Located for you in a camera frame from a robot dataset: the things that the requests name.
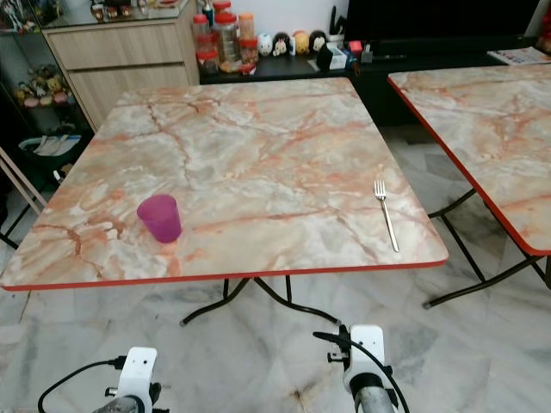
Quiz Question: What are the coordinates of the silver metal fork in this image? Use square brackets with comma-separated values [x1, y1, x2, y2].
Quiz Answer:
[373, 178, 401, 254]

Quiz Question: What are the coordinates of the light wooden stick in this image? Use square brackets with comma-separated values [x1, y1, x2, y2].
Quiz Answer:
[0, 151, 49, 218]

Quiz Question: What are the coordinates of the black basket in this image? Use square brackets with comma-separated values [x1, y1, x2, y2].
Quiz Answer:
[21, 132, 92, 187]

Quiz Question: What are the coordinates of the purple plastic cup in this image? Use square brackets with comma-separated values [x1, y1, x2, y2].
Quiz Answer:
[136, 194, 183, 244]

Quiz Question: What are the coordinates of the glass display shelf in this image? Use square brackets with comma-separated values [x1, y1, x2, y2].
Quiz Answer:
[0, 0, 93, 188]

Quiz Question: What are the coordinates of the light wooden drawer cabinet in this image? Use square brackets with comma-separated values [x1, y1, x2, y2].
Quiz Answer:
[42, 10, 201, 132]

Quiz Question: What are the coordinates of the small red-lid jar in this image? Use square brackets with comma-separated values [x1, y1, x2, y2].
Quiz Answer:
[195, 49, 220, 77]

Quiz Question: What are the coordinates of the large red-lid snack jar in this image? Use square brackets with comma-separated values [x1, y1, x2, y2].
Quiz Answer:
[213, 10, 241, 72]

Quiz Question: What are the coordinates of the orange-filled plastic jar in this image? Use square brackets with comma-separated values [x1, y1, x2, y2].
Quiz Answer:
[238, 11, 257, 40]

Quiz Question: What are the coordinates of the yellow round toy figurine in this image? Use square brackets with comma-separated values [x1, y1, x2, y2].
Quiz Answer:
[291, 31, 312, 55]

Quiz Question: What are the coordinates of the dark round toy figurine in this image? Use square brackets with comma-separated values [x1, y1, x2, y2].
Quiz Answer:
[309, 30, 329, 53]

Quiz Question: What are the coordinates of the black and white box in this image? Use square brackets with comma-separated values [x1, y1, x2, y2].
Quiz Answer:
[316, 43, 350, 72]

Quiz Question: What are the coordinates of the black low TV console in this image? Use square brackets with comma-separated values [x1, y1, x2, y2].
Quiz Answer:
[199, 35, 551, 123]

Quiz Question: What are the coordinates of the black flat-screen television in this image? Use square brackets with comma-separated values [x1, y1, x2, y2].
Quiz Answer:
[346, 0, 537, 43]

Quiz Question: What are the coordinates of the printed magazine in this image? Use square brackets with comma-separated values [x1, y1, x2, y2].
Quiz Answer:
[487, 46, 551, 67]

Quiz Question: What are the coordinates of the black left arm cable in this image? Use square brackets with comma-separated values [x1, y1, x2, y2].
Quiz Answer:
[37, 356, 129, 413]

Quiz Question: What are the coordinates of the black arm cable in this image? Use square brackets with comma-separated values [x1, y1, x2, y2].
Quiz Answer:
[37, 356, 129, 413]
[313, 330, 412, 413]

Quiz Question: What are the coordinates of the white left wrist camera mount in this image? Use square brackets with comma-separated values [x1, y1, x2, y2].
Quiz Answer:
[126, 347, 159, 405]

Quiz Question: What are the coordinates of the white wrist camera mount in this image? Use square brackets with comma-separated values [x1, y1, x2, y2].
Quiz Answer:
[344, 324, 387, 393]
[126, 347, 159, 405]

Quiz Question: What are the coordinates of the black folding table leg frame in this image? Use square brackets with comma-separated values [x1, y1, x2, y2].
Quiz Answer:
[424, 188, 551, 310]
[180, 276, 342, 327]

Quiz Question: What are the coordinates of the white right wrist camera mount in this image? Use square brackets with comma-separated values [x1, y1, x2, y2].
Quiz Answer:
[344, 324, 387, 393]

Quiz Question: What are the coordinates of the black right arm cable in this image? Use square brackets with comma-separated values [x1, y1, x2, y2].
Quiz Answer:
[313, 330, 412, 413]

